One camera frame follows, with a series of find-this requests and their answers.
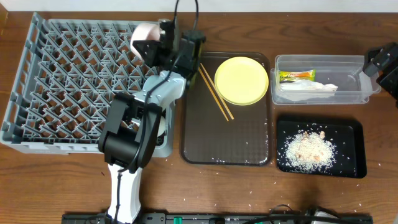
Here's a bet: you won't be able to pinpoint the white bowl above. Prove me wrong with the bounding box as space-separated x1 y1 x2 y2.
130 23 160 59

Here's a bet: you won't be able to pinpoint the wooden chopstick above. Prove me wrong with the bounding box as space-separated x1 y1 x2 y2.
198 68 229 121
200 63 234 121

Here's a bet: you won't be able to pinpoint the white paper cup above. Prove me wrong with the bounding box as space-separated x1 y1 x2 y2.
157 116 166 137

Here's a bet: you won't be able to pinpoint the yellow plastic plate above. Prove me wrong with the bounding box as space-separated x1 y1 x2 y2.
214 57 269 106

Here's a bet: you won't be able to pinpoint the white napkin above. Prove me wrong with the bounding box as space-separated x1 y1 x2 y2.
276 80 338 101

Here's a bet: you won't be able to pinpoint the green yellow snack wrapper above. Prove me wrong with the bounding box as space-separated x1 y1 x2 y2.
278 70 316 82

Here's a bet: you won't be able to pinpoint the rice and food scraps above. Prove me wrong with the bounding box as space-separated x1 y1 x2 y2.
283 131 336 174

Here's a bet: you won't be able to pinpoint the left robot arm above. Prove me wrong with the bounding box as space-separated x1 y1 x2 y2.
98 20 205 223

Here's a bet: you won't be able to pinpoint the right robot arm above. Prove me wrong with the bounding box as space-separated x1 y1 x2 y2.
363 42 397 100

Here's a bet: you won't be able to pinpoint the black waste tray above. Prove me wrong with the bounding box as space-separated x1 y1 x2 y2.
276 114 367 179

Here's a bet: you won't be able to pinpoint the grey plastic dishwasher rack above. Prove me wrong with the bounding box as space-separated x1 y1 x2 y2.
1 14 159 154

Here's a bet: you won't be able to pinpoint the clear plastic waste bin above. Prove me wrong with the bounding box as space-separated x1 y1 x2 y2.
270 55 381 105

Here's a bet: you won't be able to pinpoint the dark brown serving tray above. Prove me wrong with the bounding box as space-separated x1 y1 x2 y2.
180 52 273 166

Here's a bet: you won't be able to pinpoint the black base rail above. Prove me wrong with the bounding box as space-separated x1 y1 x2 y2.
61 212 374 224

